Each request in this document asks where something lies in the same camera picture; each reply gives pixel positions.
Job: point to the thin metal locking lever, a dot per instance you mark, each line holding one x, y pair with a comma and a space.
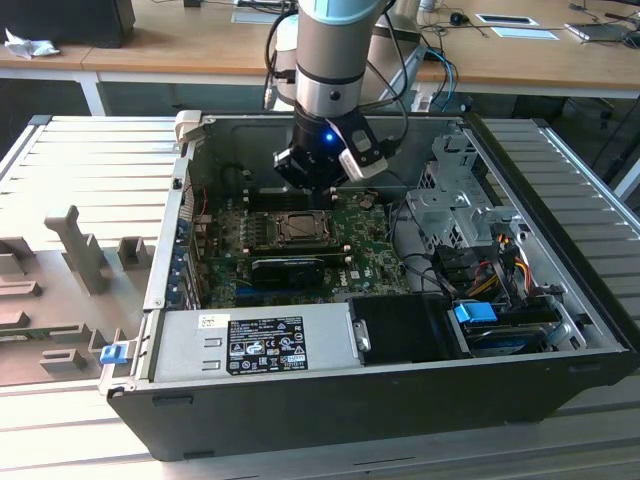
305, 245
300, 212

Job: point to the black RAM slot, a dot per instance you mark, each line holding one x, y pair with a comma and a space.
280, 196
280, 207
300, 250
270, 190
280, 201
335, 255

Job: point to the CPU socket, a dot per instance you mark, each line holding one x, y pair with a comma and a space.
272, 240

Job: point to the blue expansion slot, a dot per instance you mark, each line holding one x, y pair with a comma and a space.
244, 290

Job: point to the coin battery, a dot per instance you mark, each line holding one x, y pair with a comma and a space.
368, 201

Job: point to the graphics card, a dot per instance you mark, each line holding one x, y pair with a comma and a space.
285, 274

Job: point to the green motherboard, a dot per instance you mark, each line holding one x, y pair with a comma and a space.
370, 265

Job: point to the pale metal stand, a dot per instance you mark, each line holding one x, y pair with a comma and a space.
407, 70

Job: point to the beige case latch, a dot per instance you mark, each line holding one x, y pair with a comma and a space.
189, 125

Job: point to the silver perforated drive cage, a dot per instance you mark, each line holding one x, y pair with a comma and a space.
440, 205

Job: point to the wooden desk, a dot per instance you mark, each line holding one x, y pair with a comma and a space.
200, 45

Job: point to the black plastic shroud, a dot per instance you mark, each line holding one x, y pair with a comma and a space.
400, 330

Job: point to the black computer mouse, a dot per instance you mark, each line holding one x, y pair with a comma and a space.
457, 19

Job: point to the hard disk in blue carrier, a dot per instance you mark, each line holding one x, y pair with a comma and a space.
472, 314

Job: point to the silver power supply unit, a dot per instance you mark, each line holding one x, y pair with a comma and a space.
175, 350

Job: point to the pale blue sheet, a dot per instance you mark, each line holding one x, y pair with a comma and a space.
527, 32

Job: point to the black open PC case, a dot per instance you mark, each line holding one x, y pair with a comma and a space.
300, 425

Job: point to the blue case latch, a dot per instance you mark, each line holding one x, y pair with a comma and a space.
112, 355

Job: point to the black box on desk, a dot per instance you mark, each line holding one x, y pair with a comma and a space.
65, 20

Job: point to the grey-brown parts rack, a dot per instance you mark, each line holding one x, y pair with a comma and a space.
50, 280

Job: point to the crumpled white paper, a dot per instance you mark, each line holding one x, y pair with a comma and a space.
30, 46

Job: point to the grey tablet device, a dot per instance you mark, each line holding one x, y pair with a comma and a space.
597, 32

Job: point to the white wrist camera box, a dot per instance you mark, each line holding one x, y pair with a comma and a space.
362, 165

